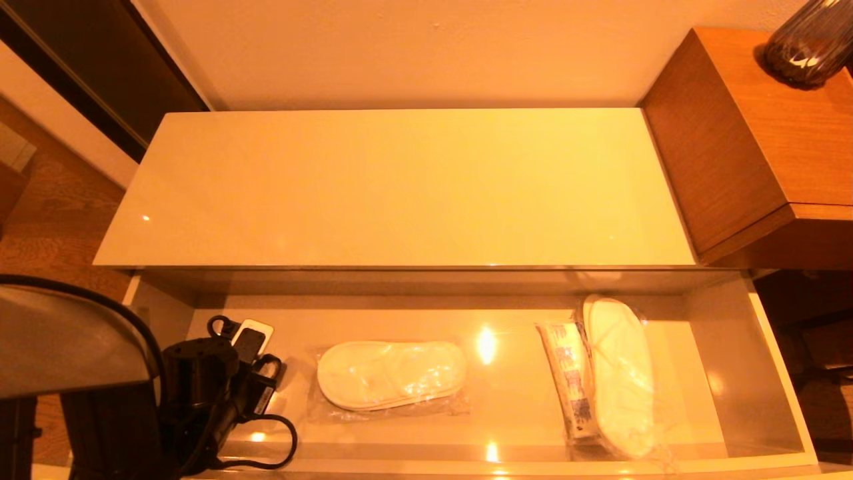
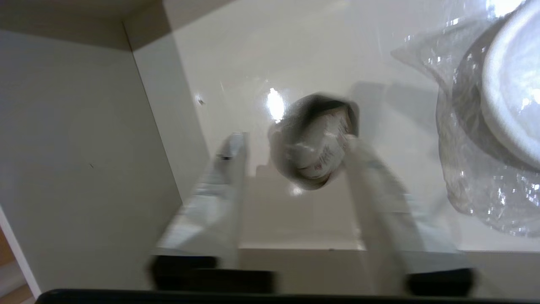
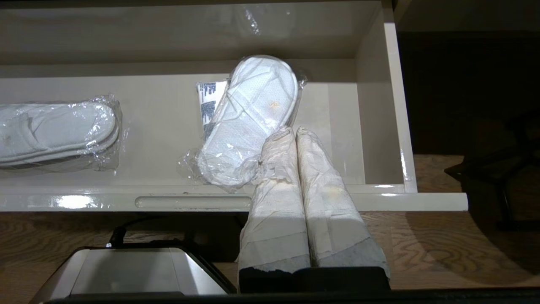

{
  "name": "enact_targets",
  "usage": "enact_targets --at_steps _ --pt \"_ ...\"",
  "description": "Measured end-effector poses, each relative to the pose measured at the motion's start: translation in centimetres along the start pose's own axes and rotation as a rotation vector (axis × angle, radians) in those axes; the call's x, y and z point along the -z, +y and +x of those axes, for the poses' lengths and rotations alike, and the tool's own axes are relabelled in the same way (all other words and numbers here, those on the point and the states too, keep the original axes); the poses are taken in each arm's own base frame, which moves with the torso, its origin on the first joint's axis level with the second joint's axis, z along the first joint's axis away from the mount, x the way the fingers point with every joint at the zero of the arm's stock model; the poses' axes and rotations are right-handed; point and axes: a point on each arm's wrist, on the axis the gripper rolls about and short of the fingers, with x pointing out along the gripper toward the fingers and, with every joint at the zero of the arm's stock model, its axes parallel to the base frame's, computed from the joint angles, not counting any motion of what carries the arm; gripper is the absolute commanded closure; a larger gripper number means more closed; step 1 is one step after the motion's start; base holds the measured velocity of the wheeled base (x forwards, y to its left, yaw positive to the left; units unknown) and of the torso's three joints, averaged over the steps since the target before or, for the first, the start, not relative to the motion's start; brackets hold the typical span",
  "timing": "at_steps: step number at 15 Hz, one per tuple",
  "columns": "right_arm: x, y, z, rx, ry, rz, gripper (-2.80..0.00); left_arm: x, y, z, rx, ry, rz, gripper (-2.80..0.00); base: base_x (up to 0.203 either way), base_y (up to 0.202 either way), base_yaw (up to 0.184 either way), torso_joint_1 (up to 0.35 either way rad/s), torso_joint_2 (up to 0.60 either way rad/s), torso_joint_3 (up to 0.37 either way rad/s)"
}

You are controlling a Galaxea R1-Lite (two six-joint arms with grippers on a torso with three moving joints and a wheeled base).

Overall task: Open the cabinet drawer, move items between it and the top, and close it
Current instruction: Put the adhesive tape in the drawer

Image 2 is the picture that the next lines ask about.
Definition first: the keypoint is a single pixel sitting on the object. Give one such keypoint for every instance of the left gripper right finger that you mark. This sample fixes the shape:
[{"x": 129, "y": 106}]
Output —
[{"x": 392, "y": 228}]

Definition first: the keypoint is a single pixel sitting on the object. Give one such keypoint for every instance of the white slippers in plastic bag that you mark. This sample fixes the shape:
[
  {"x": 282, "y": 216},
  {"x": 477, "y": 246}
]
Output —
[{"x": 506, "y": 84}]

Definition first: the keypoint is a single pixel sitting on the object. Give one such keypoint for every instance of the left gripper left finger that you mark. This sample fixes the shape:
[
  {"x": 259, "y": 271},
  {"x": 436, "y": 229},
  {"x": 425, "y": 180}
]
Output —
[{"x": 211, "y": 219}]

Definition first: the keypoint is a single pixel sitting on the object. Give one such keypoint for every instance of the white cabinet drawer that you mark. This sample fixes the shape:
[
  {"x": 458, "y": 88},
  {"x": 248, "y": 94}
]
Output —
[{"x": 84, "y": 126}]

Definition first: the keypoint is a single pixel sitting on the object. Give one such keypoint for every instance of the black tape roll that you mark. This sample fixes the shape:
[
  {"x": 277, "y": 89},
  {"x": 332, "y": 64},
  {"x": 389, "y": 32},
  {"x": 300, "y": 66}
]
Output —
[{"x": 291, "y": 122}]

